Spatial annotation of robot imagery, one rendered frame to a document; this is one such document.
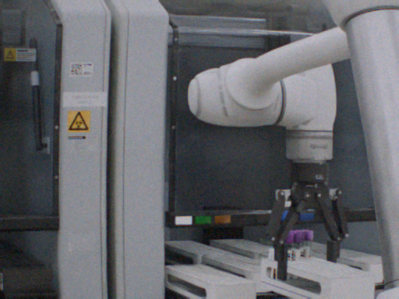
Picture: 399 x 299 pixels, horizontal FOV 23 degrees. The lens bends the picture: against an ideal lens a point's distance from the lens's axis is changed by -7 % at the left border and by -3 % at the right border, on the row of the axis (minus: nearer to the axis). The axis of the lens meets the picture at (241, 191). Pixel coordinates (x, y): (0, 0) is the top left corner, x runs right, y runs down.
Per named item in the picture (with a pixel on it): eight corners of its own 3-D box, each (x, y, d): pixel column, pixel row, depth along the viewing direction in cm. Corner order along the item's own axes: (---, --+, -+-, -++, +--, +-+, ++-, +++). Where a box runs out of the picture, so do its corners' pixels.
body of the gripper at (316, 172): (298, 161, 190) (297, 212, 191) (337, 161, 194) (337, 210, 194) (280, 160, 197) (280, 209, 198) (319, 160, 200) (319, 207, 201)
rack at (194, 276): (162, 291, 232) (161, 265, 231) (202, 290, 236) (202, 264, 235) (212, 314, 205) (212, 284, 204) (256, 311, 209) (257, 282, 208)
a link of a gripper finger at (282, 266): (287, 244, 193) (284, 244, 193) (287, 280, 194) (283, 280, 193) (281, 242, 196) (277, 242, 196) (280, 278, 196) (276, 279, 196)
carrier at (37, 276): (51, 294, 211) (51, 267, 211) (53, 296, 209) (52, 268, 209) (0, 296, 206) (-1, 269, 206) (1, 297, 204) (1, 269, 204)
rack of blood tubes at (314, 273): (259, 287, 205) (259, 257, 205) (303, 284, 209) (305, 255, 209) (327, 311, 178) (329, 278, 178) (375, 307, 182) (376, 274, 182)
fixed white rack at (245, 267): (200, 280, 251) (200, 255, 251) (238, 278, 255) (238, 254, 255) (251, 299, 224) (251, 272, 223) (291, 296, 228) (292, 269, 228)
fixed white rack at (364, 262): (310, 273, 263) (311, 250, 263) (343, 271, 268) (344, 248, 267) (368, 289, 236) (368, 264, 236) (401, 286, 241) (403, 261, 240)
